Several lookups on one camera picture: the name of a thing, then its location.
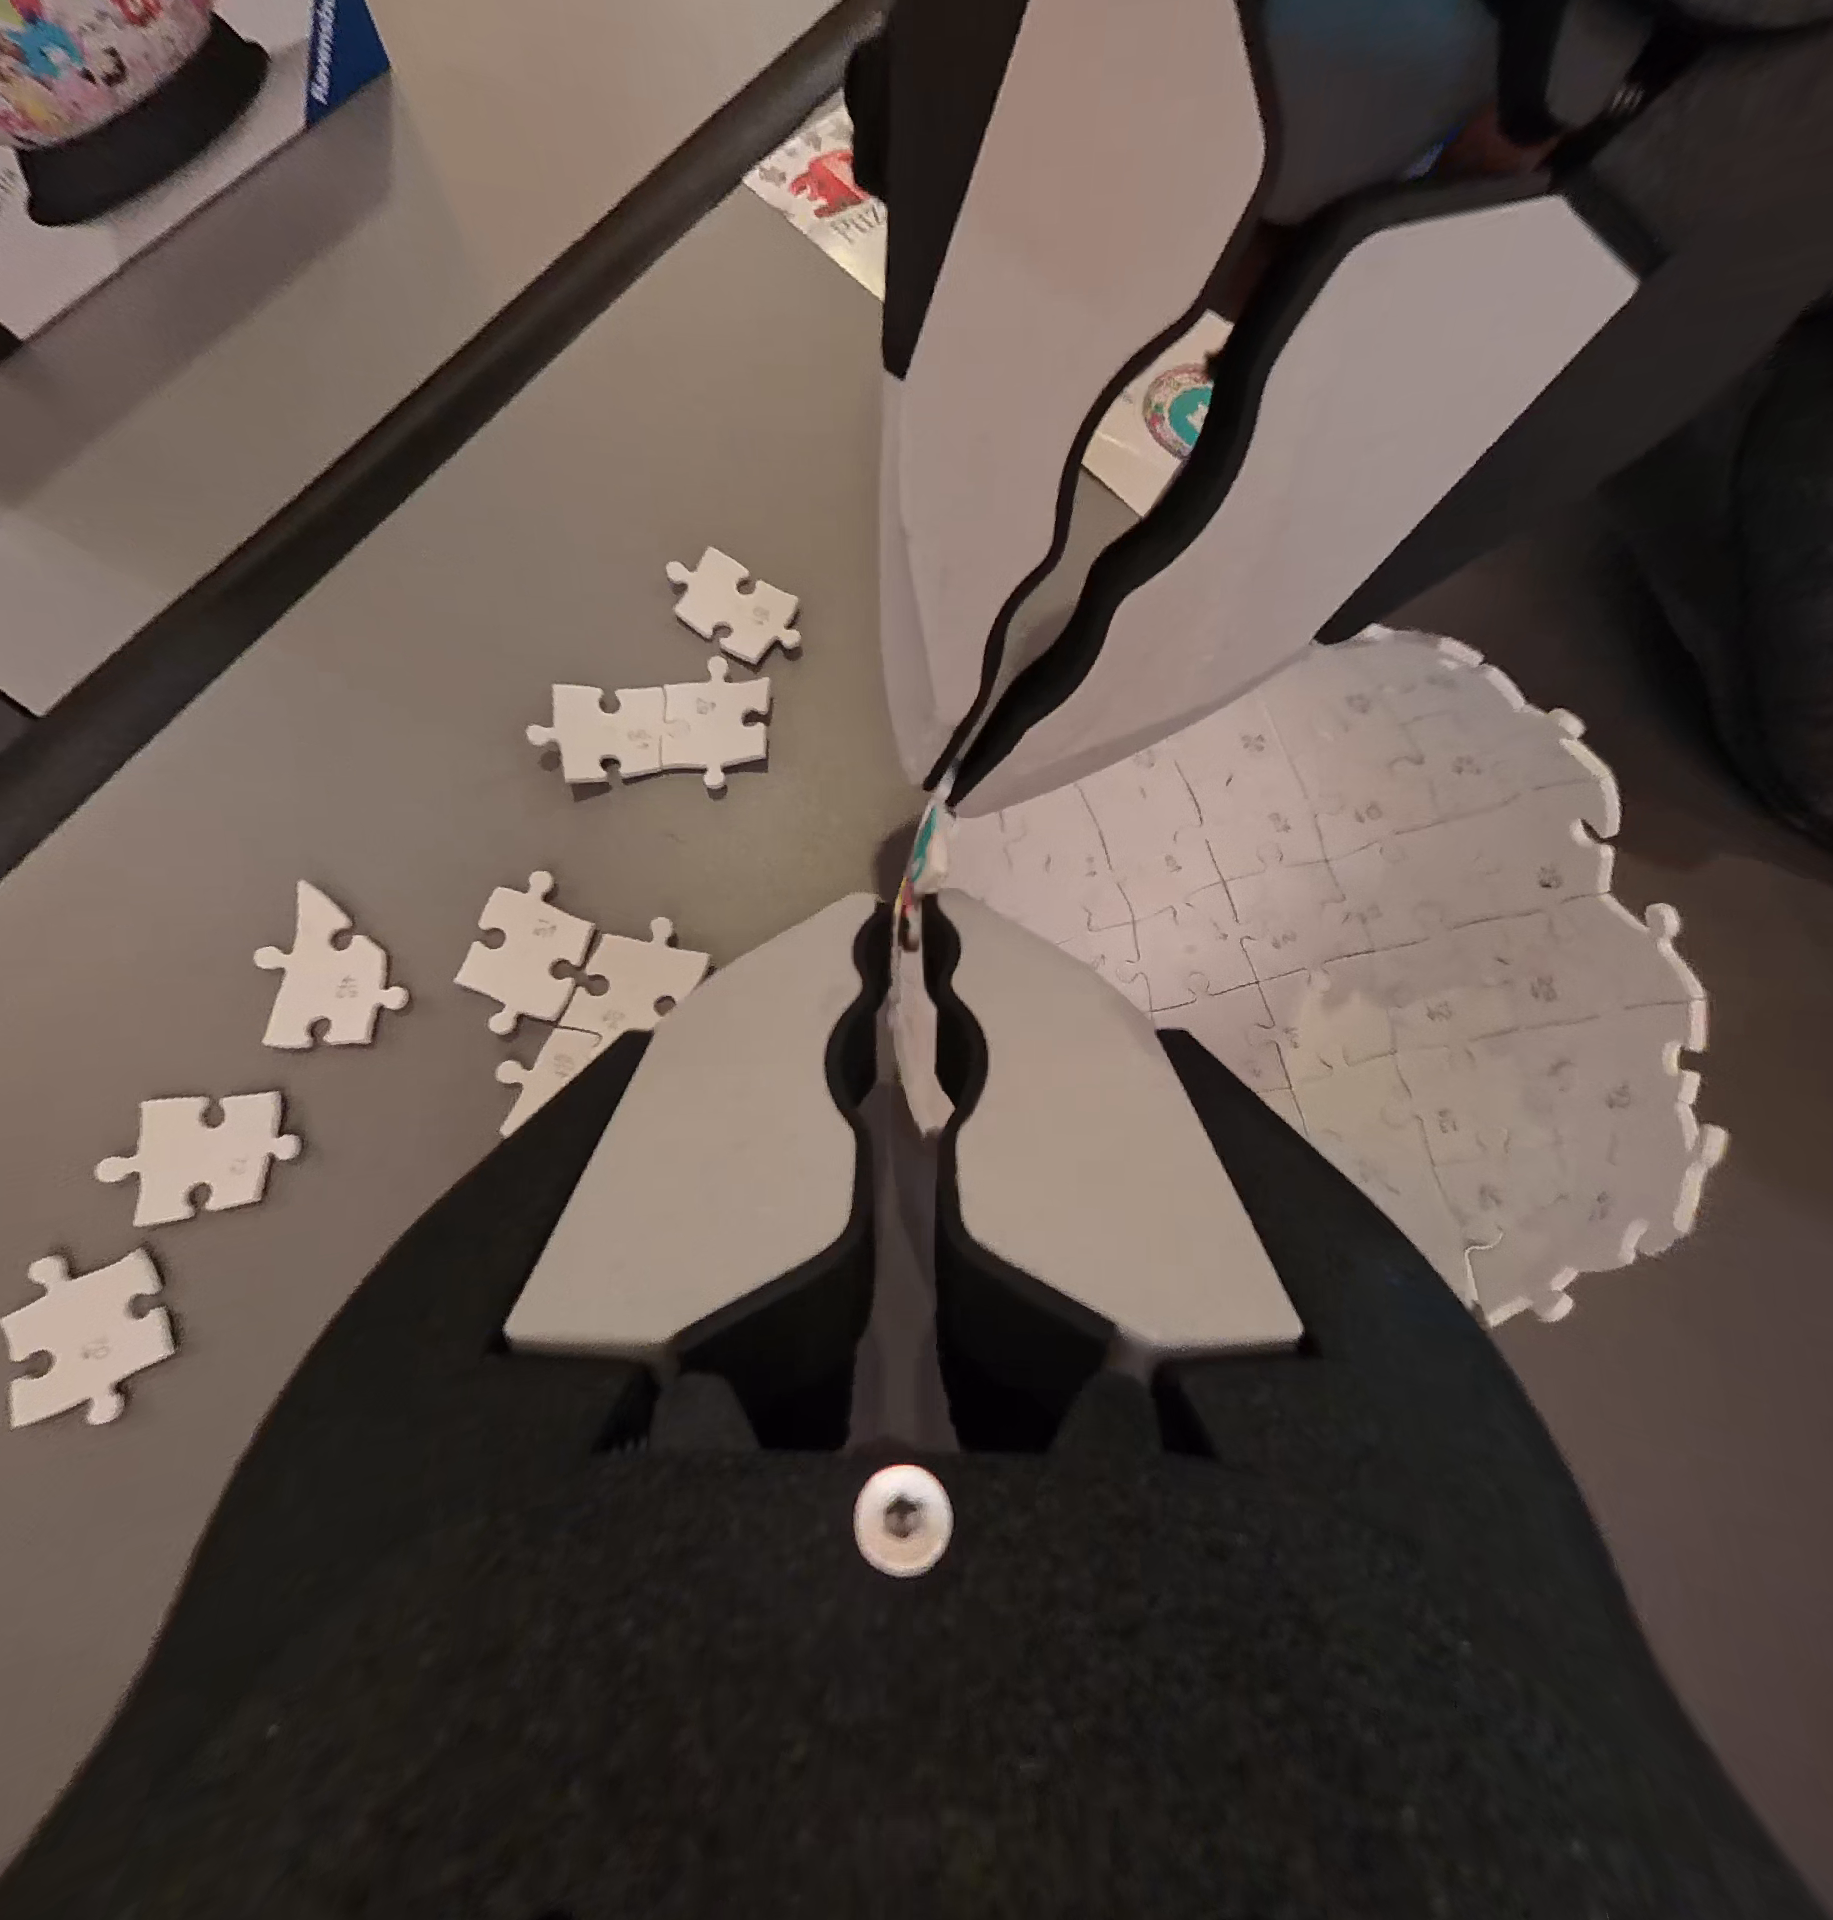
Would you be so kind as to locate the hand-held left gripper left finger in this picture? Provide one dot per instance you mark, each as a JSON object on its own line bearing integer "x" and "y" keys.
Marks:
{"x": 704, "y": 1175}

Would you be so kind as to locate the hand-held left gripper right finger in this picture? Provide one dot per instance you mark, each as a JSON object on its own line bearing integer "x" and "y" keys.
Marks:
{"x": 1124, "y": 1175}

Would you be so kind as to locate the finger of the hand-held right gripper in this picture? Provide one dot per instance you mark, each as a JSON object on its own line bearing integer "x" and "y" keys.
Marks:
{"x": 1064, "y": 240}
{"x": 1396, "y": 417}

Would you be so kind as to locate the single white puzzle piece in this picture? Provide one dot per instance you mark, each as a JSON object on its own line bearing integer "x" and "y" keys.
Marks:
{"x": 918, "y": 907}

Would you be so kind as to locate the partly built white puzzle ball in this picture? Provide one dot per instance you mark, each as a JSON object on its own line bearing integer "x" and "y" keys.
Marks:
{"x": 1425, "y": 934}

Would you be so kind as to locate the puzzle pieces group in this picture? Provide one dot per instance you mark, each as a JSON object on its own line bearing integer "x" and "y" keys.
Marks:
{"x": 664, "y": 730}

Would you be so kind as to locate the colourful puzzle ball box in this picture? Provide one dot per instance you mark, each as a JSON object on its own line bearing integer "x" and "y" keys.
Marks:
{"x": 78, "y": 120}

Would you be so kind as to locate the printed instruction leaflet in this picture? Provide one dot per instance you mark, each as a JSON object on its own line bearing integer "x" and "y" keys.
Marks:
{"x": 812, "y": 199}

